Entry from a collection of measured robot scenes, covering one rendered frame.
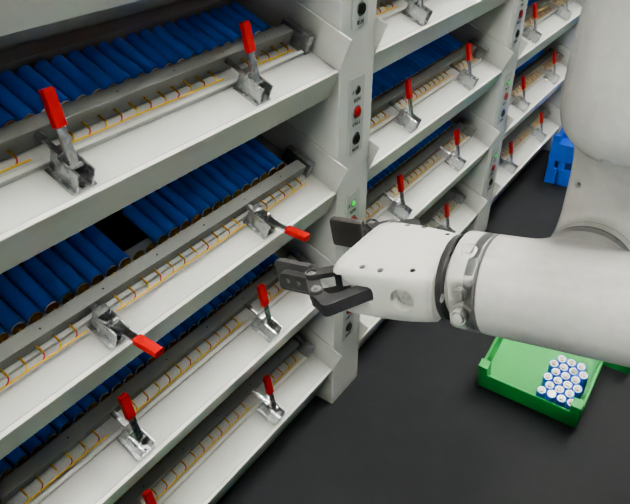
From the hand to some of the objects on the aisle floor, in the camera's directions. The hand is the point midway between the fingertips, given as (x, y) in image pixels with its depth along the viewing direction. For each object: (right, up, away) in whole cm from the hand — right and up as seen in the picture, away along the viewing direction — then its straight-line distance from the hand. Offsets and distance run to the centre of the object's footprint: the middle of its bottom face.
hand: (314, 252), depth 63 cm
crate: (+50, -20, +69) cm, 88 cm away
